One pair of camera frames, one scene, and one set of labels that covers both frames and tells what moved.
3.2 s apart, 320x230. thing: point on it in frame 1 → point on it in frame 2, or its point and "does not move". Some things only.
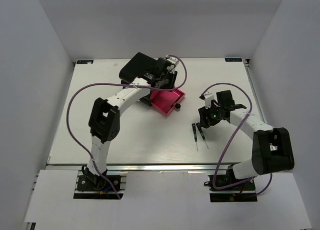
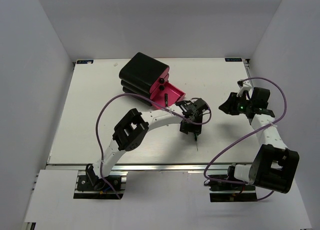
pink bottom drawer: [165, 101] does not move
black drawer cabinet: [141, 66] does not move
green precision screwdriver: [195, 134] does not move
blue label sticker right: [233, 59] does not move
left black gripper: [172, 77] → [195, 128]
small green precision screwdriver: [171, 105] → [166, 99]
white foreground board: [165, 200] does not move
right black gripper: [204, 113] → [228, 106]
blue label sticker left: [84, 61] does not move
